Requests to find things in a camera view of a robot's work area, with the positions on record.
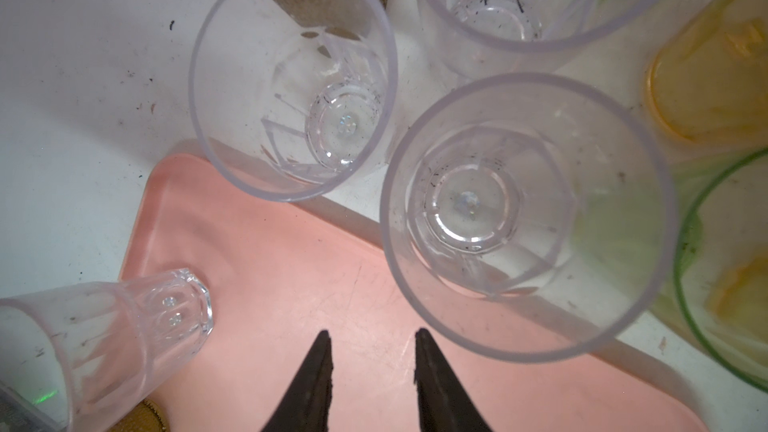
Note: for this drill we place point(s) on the pink plastic tray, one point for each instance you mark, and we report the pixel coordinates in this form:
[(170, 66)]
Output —
[(279, 275)]

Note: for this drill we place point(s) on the short bright green cup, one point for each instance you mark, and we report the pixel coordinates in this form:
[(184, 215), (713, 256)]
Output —
[(716, 294)]

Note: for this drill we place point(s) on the brown dimpled cup front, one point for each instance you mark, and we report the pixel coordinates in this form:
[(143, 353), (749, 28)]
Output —
[(146, 416)]

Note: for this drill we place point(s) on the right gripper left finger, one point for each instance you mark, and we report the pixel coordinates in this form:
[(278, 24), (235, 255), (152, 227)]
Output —
[(306, 403)]

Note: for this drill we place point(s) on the short yellow cup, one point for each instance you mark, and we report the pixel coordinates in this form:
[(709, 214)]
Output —
[(707, 86)]

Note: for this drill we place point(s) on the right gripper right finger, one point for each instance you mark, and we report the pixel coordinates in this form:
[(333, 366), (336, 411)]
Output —
[(443, 402)]

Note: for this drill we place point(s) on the clear faceted cup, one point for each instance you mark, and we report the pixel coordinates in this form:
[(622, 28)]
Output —
[(291, 98), (528, 217)]

